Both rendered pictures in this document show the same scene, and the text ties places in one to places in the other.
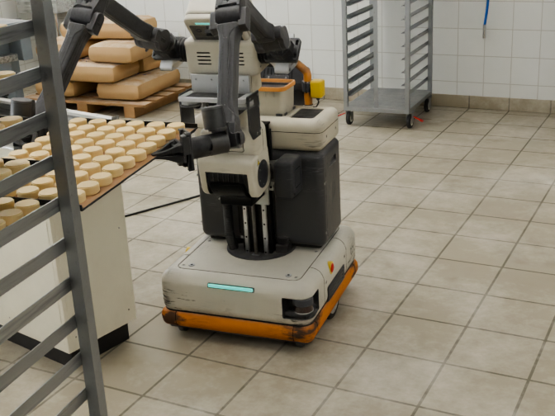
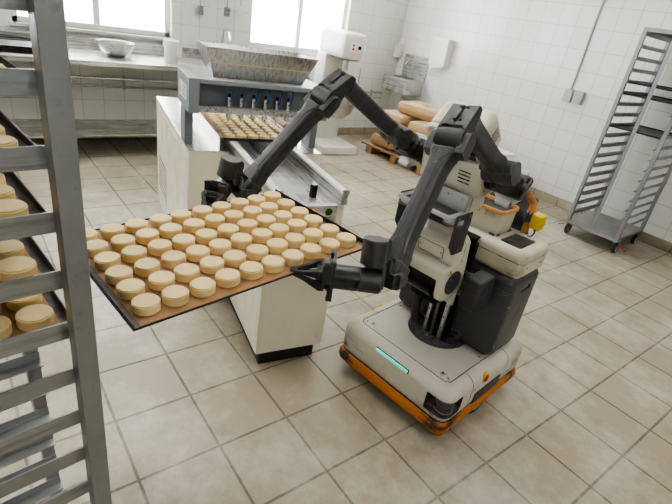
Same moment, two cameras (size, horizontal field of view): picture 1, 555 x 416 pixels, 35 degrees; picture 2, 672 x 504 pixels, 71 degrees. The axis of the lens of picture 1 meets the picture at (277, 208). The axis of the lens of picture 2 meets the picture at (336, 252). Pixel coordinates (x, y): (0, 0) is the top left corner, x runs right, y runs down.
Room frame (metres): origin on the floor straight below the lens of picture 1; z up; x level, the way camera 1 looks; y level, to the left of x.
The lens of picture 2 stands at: (1.31, -0.11, 1.54)
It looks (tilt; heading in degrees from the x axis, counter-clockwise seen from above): 27 degrees down; 21
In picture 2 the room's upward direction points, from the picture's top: 10 degrees clockwise
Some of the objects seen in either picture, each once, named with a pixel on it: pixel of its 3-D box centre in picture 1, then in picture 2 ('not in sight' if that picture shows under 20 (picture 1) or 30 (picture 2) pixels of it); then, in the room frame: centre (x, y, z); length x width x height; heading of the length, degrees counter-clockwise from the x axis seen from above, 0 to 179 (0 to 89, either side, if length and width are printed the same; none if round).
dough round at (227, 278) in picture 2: (112, 170); (227, 277); (2.00, 0.39, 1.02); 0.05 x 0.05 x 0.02
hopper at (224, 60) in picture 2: not in sight; (256, 64); (3.46, 1.34, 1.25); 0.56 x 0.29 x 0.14; 141
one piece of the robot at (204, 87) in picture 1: (220, 106); (434, 213); (2.97, 0.18, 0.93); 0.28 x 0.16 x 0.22; 69
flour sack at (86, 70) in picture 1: (90, 68); not in sight; (7.04, 1.46, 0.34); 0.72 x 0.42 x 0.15; 67
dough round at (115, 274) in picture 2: (28, 193); (119, 274); (1.88, 0.57, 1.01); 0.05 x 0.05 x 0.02
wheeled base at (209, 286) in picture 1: (263, 272); (431, 349); (3.25, 0.07, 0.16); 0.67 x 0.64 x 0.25; 159
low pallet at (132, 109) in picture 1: (111, 96); (414, 157); (7.23, 1.36, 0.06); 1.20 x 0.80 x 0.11; 65
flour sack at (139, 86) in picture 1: (139, 82); not in sight; (7.11, 1.08, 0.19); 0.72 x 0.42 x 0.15; 157
